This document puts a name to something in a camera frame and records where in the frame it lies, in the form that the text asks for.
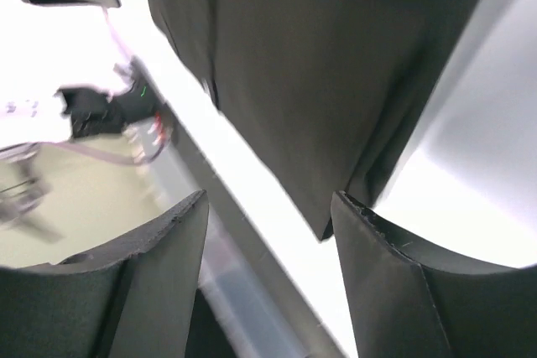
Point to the black long sleeve shirt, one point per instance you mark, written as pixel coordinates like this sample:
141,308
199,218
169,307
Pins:
325,92

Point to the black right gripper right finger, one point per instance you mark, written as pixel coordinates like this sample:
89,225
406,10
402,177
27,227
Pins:
409,297

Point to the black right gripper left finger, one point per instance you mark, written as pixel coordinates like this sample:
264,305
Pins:
129,297

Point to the aluminium frame rail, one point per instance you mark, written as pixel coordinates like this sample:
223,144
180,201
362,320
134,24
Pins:
244,294

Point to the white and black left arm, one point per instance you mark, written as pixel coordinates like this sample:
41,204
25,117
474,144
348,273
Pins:
72,113

